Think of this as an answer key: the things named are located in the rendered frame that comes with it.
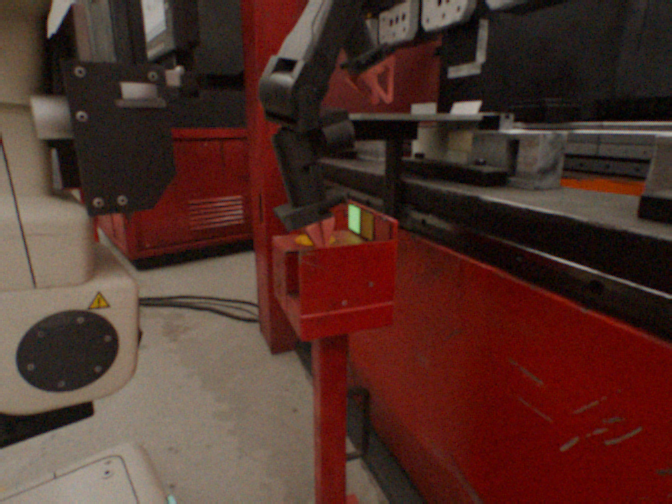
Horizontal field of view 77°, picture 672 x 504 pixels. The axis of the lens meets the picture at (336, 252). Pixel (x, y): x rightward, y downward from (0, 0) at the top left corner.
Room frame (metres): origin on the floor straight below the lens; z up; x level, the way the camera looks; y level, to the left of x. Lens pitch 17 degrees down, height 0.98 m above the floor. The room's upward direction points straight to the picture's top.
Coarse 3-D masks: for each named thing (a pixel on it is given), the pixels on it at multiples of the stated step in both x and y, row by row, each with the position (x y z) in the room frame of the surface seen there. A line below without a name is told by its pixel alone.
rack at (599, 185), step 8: (568, 176) 2.38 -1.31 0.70; (560, 184) 2.39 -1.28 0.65; (568, 184) 2.36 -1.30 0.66; (576, 184) 2.32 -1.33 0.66; (584, 184) 2.29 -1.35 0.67; (592, 184) 2.26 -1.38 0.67; (600, 184) 2.23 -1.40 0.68; (608, 184) 2.20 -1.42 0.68; (616, 184) 2.17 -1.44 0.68; (624, 184) 2.14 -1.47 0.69; (632, 184) 2.11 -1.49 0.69; (640, 184) 2.08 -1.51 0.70; (608, 192) 2.19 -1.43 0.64; (616, 192) 2.16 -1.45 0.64; (624, 192) 2.13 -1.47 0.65; (632, 192) 2.11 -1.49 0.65; (640, 192) 2.08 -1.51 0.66
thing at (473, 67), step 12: (468, 24) 0.93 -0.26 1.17; (480, 24) 0.90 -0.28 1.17; (456, 36) 0.97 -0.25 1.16; (468, 36) 0.93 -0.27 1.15; (480, 36) 0.90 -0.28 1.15; (456, 48) 0.96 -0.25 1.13; (468, 48) 0.93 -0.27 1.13; (480, 48) 0.91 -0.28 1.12; (456, 60) 0.96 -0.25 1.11; (468, 60) 0.93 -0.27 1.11; (480, 60) 0.91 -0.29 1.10; (456, 72) 0.97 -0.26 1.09; (468, 72) 0.94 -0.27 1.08
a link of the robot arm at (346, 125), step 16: (304, 96) 0.57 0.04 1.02; (304, 112) 0.57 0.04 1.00; (320, 112) 0.63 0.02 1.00; (336, 112) 0.64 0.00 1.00; (288, 128) 0.59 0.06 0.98; (304, 128) 0.58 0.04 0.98; (320, 128) 0.63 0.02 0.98; (336, 128) 0.64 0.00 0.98; (352, 128) 0.66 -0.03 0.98; (336, 144) 0.64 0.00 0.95; (352, 144) 0.67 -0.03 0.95
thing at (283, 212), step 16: (288, 176) 0.60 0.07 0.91; (304, 176) 0.60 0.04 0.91; (320, 176) 0.62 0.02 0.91; (288, 192) 0.61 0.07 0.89; (304, 192) 0.60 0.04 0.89; (320, 192) 0.61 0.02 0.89; (336, 192) 0.64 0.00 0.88; (288, 208) 0.61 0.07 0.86; (304, 208) 0.59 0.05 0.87; (320, 208) 0.61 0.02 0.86
